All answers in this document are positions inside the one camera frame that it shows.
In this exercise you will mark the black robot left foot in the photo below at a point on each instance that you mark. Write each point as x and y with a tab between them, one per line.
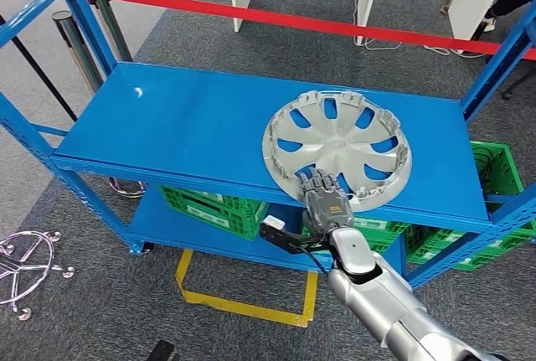
163	352

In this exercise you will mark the grey plastic wheel hubcap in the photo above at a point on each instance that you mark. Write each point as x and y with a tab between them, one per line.
343	142

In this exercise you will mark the black barrier belt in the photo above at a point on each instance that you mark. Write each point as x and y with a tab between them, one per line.
41	72

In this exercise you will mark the green plastic crate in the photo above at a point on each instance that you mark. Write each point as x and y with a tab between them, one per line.
427	250
209	211
498	170
385	236

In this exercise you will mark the blue metal shelf rack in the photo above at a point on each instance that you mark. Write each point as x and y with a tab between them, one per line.
188	125

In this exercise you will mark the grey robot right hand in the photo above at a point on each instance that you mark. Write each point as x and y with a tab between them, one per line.
326	208

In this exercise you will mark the person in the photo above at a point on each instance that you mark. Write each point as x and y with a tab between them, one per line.
517	0

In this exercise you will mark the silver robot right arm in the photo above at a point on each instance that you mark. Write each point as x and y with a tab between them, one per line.
377	297

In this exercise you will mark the black office chair base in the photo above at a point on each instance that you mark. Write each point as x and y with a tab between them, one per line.
519	84

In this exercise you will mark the black camera bracket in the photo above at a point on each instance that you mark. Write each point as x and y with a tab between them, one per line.
293	243

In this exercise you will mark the red barrier belt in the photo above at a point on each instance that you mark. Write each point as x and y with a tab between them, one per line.
293	19

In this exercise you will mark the black round stool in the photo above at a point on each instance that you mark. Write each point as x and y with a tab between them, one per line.
68	273

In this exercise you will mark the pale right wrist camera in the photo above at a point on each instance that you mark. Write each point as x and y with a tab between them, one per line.
274	222

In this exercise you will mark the chrome stanchion post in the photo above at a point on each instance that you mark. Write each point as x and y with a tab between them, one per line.
109	20
77	47

